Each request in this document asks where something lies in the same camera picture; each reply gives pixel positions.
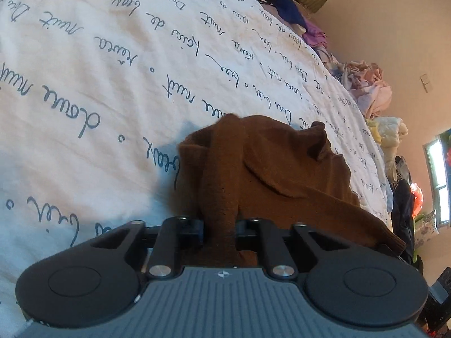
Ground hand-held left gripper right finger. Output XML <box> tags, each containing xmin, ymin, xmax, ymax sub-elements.
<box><xmin>235</xmin><ymin>217</ymin><xmax>339</xmax><ymax>279</ymax></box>

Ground dark grey object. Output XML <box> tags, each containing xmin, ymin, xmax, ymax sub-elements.
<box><xmin>419</xmin><ymin>267</ymin><xmax>451</xmax><ymax>336</ymax></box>

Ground white script-printed bed sheet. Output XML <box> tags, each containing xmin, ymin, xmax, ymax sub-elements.
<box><xmin>0</xmin><ymin>0</ymin><xmax>394</xmax><ymax>338</ymax></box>

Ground purple cloth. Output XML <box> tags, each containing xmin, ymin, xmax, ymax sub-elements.
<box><xmin>300</xmin><ymin>17</ymin><xmax>329</xmax><ymax>48</ymax></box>

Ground orange plastic bag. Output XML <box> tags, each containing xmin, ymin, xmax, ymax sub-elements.
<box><xmin>409</xmin><ymin>181</ymin><xmax>424</xmax><ymax>216</ymax></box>

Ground brown knit garment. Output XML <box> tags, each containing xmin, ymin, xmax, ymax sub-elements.
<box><xmin>174</xmin><ymin>113</ymin><xmax>408</xmax><ymax>269</ymax></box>

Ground light blue cloth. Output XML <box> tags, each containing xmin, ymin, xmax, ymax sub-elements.
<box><xmin>384</xmin><ymin>183</ymin><xmax>394</xmax><ymax>216</ymax></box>

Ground cream yellow clothes pile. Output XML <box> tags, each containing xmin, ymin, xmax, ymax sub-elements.
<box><xmin>366</xmin><ymin>114</ymin><xmax>409</xmax><ymax>170</ymax></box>

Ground lotus flower print curtain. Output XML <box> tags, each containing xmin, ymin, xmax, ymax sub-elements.
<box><xmin>440</xmin><ymin>128</ymin><xmax>451</xmax><ymax>198</ymax></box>

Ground floral print pillow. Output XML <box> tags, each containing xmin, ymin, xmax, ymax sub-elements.
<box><xmin>414</xmin><ymin>209</ymin><xmax>439</xmax><ymax>254</ymax></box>

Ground dark navy clothes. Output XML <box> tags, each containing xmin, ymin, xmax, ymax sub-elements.
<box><xmin>387</xmin><ymin>155</ymin><xmax>418</xmax><ymax>265</ymax></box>

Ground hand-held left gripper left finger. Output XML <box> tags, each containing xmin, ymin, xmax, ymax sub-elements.
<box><xmin>89</xmin><ymin>216</ymin><xmax>205</xmax><ymax>279</ymax></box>

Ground window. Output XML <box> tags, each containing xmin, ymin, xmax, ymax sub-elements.
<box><xmin>424</xmin><ymin>135</ymin><xmax>451</xmax><ymax>226</ymax></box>

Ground pink clothes pile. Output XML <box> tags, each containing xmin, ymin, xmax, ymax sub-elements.
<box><xmin>339</xmin><ymin>60</ymin><xmax>394</xmax><ymax>119</ymax></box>

